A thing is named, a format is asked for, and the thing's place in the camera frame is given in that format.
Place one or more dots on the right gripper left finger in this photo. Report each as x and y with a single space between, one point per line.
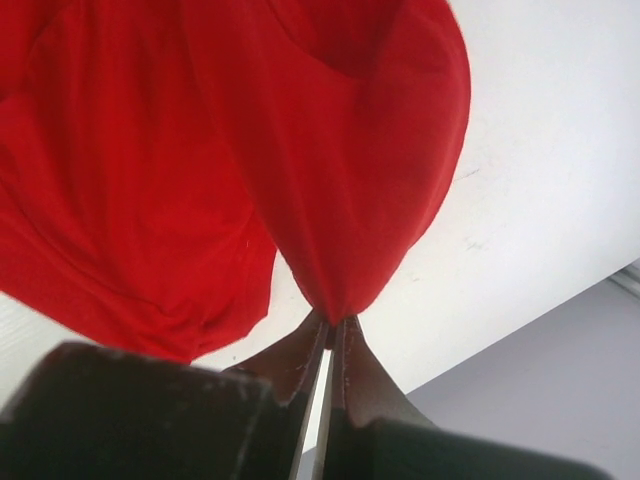
90 412

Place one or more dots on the red t shirt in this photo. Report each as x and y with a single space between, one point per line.
157 156

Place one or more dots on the aluminium frame rail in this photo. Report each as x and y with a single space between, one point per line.
628 278

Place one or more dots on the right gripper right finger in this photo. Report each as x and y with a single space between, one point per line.
374 432

